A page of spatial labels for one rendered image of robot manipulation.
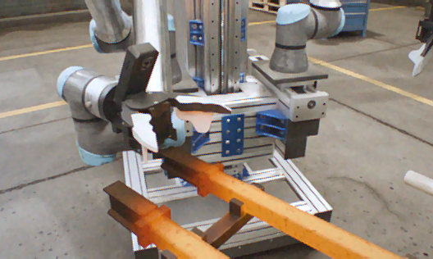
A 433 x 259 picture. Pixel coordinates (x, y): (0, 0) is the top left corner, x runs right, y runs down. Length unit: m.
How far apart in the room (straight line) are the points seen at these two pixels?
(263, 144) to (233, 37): 0.43
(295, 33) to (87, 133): 0.86
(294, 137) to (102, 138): 0.83
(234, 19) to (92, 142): 0.79
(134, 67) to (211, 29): 0.81
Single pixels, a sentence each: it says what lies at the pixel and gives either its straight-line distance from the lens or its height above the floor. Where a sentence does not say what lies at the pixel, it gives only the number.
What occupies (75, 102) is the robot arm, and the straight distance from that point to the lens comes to 0.71.
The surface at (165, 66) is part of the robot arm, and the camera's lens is 0.75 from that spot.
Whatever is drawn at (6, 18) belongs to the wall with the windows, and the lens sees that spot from 7.23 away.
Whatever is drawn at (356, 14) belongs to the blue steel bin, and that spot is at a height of 0.34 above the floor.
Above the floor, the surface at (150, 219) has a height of 0.96.
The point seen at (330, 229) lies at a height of 0.95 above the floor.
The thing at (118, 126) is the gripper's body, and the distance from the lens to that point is 0.64.
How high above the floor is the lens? 1.25
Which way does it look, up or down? 28 degrees down
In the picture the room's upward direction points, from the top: straight up
